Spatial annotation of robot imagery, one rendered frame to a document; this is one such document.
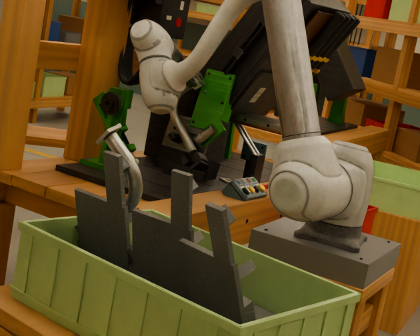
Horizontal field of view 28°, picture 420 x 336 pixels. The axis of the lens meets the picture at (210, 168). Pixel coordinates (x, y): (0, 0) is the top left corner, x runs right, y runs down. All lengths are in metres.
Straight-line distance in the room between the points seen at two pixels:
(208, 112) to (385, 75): 3.67
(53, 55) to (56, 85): 6.40
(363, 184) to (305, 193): 0.27
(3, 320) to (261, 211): 1.21
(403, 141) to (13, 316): 4.58
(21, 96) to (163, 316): 1.23
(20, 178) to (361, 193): 1.02
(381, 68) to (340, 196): 4.42
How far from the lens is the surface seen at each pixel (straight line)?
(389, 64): 6.43
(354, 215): 2.28
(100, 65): 2.88
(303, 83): 2.13
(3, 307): 1.83
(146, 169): 2.90
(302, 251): 2.24
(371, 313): 2.46
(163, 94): 2.50
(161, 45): 2.58
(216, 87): 2.91
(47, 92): 9.13
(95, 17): 2.89
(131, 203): 1.79
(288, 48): 2.14
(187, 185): 1.62
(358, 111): 6.70
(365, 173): 2.26
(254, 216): 2.75
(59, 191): 2.49
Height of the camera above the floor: 1.47
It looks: 10 degrees down
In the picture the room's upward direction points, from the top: 11 degrees clockwise
